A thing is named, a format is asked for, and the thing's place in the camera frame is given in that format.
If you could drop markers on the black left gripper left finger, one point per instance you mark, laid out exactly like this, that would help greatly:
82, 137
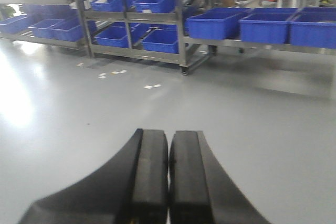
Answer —
131, 187

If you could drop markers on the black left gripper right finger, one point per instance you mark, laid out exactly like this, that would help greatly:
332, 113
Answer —
200, 189

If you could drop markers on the distant steel shelf rack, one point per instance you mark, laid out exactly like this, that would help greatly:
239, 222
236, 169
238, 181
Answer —
192, 52

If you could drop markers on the blue bin lower middle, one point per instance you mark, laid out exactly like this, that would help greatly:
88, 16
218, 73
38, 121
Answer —
161, 41

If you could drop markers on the blue bin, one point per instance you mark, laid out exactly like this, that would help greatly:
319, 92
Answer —
161, 41
216, 23
113, 37
267, 26
313, 27

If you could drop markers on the blue bin lower left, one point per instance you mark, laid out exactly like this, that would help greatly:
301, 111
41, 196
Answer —
113, 37

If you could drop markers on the blue bin front centre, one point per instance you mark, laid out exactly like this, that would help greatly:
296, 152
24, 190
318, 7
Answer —
216, 23

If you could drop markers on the blue bin far right front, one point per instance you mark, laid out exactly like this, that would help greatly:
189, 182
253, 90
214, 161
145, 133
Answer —
313, 27

